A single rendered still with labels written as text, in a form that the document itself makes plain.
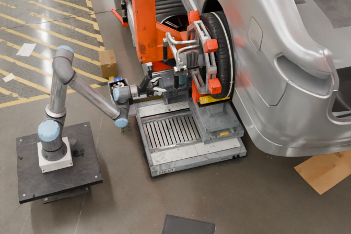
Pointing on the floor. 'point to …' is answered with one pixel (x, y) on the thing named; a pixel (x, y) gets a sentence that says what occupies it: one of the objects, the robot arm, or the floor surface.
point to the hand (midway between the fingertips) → (163, 83)
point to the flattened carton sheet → (325, 170)
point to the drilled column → (126, 127)
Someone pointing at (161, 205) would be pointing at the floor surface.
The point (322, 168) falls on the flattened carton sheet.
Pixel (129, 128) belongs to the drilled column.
